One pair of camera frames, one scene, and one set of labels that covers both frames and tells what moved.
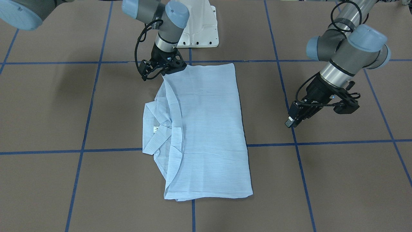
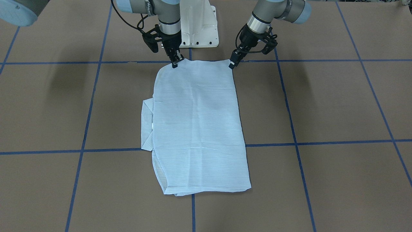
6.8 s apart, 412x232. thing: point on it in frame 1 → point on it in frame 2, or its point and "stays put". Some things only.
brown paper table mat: [72, 100] stays put
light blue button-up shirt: [194, 127] stays put
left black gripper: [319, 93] → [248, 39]
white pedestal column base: [201, 30] stays put
